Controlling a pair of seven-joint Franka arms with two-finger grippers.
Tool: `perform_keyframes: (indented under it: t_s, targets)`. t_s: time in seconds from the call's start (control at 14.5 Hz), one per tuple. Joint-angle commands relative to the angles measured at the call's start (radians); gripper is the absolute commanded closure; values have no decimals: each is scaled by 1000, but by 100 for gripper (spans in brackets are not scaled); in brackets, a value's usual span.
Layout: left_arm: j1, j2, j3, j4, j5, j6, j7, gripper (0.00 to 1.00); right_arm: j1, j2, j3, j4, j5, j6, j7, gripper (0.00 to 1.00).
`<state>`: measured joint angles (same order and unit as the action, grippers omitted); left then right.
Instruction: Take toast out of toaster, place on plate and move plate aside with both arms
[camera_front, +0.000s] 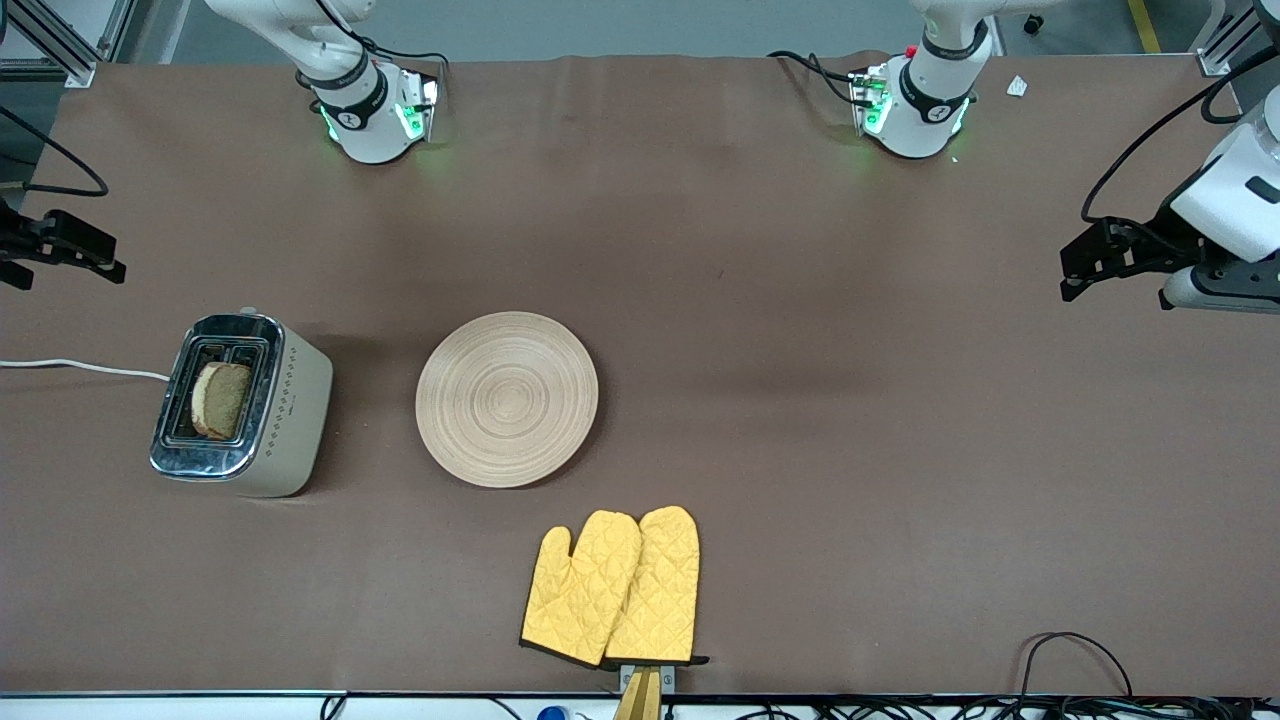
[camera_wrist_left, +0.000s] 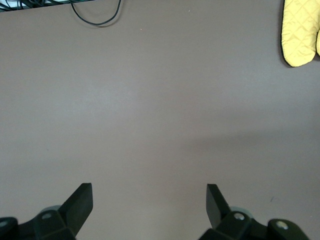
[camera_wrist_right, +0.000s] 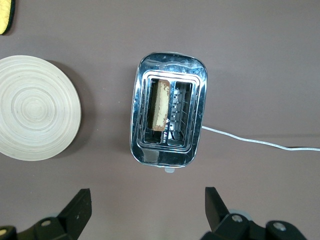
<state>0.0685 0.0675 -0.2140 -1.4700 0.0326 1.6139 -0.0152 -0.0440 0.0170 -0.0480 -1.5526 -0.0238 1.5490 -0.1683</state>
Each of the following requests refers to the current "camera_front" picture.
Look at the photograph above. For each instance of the brown table cover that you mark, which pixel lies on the brown table cover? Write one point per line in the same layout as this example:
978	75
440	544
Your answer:
700	250

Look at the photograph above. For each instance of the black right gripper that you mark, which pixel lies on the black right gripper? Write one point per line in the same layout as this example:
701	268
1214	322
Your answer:
22	240

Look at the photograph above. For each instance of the yellow quilted oven mitt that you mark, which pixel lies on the yellow quilted oven mitt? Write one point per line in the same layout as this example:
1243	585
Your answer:
580	590
660	590

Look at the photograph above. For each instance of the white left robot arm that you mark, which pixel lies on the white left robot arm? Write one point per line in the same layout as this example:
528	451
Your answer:
925	100

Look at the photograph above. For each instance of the small white paper scrap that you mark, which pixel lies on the small white paper scrap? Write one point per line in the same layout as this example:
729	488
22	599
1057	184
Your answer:
1017	87

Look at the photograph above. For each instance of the round wooden plate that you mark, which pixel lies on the round wooden plate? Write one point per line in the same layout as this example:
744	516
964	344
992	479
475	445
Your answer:
507	400

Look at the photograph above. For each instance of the aluminium frame profile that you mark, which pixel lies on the aluminium frame profile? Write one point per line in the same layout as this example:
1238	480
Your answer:
70	50
1225	45

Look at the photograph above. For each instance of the beige chrome toaster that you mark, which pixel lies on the beige chrome toaster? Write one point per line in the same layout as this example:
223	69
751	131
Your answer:
290	420

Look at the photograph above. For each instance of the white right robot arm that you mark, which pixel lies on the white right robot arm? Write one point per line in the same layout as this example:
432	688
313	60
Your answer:
365	110

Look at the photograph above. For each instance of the black chair caster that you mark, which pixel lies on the black chair caster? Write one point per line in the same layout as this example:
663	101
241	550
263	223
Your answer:
1034	25

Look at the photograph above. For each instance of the yellow wooden camera mount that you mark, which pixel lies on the yellow wooden camera mount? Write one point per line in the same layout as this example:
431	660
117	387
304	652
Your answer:
640	695

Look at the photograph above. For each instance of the brown toast slice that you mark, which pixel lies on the brown toast slice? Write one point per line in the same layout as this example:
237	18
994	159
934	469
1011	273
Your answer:
222	400

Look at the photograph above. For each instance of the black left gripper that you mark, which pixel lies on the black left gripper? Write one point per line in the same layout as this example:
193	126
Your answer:
1158	234

